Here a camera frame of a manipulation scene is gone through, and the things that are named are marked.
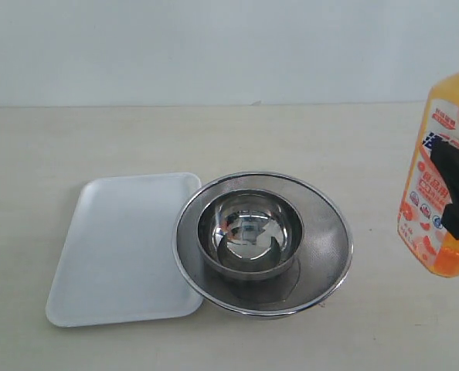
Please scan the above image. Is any orange dish soap pump bottle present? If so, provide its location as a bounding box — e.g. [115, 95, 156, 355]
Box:
[397, 72, 459, 277]

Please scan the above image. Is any small stainless steel bowl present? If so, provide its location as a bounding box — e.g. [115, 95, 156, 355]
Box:
[197, 189, 304, 282]

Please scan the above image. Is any steel mesh strainer basin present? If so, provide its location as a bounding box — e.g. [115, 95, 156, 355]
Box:
[172, 171, 354, 319]

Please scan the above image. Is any white rectangular foam tray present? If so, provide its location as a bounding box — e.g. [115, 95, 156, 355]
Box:
[46, 172, 202, 328]

